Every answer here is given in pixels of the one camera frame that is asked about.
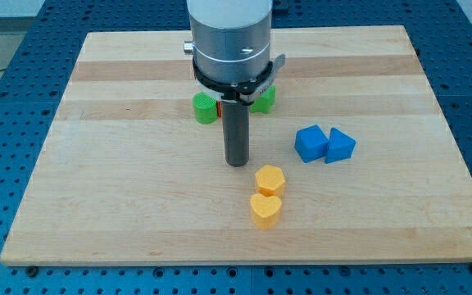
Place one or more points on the black clamp ring mount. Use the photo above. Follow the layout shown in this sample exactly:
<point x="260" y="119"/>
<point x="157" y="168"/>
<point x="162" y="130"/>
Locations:
<point x="246" y="92"/>

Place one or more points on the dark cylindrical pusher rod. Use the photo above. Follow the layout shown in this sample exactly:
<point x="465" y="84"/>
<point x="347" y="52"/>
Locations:
<point x="235" y="120"/>

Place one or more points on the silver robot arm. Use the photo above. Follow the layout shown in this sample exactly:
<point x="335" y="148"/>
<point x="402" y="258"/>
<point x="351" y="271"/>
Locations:
<point x="230" y="45"/>

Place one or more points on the green star block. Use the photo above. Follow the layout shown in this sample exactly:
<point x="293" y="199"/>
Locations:
<point x="265" y="102"/>

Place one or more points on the red block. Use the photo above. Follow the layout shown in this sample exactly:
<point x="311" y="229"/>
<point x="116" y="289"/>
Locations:
<point x="219" y="109"/>

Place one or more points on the green cylinder block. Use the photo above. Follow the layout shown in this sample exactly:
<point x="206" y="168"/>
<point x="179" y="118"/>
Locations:
<point x="205" y="108"/>

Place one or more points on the yellow hexagon block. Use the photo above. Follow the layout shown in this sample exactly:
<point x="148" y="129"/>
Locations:
<point x="270" y="181"/>

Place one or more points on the blue cube block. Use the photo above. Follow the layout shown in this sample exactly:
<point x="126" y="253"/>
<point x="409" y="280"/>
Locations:
<point x="311" y="143"/>

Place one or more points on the yellow heart block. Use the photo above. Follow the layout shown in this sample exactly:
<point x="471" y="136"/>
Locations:
<point x="265" y="210"/>

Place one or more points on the blue triangular block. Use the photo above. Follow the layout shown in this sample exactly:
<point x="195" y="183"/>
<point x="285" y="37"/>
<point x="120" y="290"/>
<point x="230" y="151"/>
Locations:
<point x="341" y="146"/>

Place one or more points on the wooden board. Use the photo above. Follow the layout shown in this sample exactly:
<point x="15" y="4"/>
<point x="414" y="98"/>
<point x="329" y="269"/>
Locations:
<point x="127" y="177"/>

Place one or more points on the blue perforated table plate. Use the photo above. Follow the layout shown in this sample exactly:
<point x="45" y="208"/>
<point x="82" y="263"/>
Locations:
<point x="32" y="86"/>

